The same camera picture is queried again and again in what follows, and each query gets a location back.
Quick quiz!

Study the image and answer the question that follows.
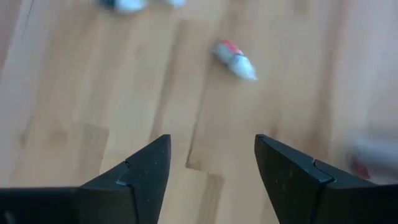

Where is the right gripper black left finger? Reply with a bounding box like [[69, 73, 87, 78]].
[[0, 134, 172, 224]]

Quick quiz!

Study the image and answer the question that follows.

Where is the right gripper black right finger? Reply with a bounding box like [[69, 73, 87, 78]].
[[254, 134, 398, 224]]

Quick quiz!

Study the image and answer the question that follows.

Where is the large red orange-tip bottle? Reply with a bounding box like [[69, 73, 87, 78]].
[[347, 133, 398, 185]]

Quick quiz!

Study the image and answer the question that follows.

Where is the small red dropper bottle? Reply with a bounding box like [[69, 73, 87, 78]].
[[213, 39, 258, 81]]

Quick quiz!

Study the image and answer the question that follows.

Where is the small blue dropper bottle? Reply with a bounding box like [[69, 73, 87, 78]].
[[98, 0, 149, 14]]

